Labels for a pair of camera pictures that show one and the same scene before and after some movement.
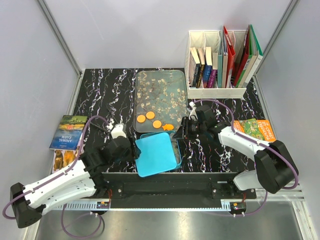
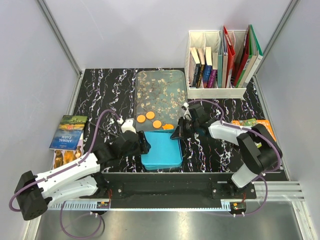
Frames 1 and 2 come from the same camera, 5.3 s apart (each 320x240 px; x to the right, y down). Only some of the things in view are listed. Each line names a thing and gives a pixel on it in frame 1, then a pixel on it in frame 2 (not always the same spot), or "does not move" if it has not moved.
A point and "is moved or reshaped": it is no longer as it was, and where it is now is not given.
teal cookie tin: [175, 144] → [156, 164]
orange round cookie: [157, 124] does not move
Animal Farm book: [68, 133] does not move
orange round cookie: [150, 115] does not move
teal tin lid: [157, 155] is moved or reshaped
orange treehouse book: [258, 129] does not move
